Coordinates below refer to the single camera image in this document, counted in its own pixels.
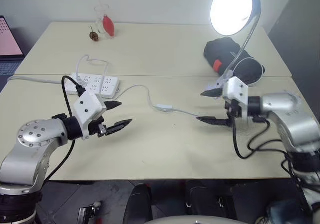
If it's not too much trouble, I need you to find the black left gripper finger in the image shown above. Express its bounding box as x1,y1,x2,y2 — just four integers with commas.
104,118,134,136
103,100,123,111

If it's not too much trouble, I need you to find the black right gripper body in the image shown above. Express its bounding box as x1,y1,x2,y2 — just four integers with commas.
223,98,242,128

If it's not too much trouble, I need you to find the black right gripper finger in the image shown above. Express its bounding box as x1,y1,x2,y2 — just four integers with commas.
200,87,224,100
195,116,232,128

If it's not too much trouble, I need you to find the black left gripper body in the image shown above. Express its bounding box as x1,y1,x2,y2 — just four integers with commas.
88,116,109,138

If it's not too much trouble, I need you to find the clip-on gooseneck desk lamp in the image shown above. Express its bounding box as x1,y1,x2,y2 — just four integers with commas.
201,0,262,92

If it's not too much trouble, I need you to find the white power strip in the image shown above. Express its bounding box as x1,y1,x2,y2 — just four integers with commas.
63,72,121,97

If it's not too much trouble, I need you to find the black rolled fabric pouch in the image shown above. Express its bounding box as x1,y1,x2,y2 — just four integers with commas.
202,36,267,87

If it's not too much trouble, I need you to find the dark rounded shape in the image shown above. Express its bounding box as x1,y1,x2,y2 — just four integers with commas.
123,183,154,223

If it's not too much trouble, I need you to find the red rubber bulb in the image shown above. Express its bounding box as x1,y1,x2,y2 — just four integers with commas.
102,13,117,38

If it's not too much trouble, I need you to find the clear glass beaker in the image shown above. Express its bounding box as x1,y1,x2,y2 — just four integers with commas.
94,4,111,35

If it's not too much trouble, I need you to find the white curved robot body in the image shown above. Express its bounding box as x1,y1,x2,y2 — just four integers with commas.
149,214,241,224

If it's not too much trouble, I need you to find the laptop with pink screen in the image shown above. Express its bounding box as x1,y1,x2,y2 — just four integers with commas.
0,15,26,77

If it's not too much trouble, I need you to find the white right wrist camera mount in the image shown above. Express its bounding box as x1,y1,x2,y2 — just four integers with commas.
221,76,250,121

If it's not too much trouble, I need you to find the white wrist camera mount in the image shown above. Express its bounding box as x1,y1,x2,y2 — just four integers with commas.
221,76,250,121
73,91,107,141

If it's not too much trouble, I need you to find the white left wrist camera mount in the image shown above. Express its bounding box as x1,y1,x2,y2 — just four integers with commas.
73,91,107,141

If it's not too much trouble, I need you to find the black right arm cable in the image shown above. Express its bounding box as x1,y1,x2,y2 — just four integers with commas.
231,113,292,160

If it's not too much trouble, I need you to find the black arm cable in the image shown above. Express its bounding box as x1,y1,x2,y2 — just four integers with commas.
231,113,292,160
43,75,87,184

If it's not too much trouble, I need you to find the white lamp cord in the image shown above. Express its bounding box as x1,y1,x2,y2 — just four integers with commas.
74,54,208,118

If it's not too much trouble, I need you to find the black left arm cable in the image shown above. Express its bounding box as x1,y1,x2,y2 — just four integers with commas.
43,75,87,184

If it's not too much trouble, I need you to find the white inline cord switch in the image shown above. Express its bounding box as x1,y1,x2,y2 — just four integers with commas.
154,103,175,113

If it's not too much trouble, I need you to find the grey power strip cable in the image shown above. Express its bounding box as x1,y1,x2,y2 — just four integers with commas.
6,74,66,85

